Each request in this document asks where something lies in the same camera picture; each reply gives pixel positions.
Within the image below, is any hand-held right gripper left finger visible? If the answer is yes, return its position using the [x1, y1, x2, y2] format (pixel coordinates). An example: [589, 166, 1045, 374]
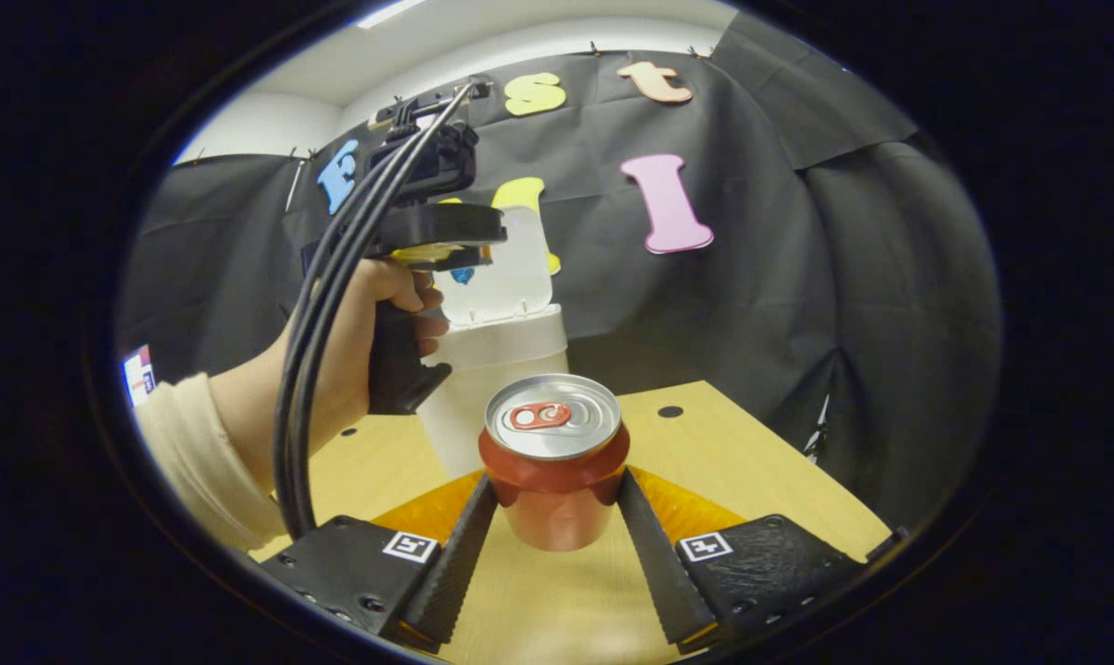
[261, 471, 501, 652]

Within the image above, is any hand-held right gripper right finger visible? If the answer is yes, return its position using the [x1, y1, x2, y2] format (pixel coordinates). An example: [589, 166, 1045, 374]
[615, 466, 867, 652]

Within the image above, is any white desktop garbage bin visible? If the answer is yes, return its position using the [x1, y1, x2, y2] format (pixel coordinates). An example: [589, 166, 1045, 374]
[416, 205, 569, 479]

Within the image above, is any red pop can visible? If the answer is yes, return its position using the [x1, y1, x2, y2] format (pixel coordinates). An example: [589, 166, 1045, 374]
[478, 373, 632, 553]

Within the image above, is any wooden desktop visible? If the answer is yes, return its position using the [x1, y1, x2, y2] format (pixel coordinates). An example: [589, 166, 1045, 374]
[248, 379, 893, 665]

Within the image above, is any computer monitor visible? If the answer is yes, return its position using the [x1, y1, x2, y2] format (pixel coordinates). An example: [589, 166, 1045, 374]
[121, 345, 158, 409]

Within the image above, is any black cable bundle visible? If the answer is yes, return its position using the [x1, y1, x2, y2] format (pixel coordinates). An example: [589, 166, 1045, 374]
[273, 83, 477, 541]

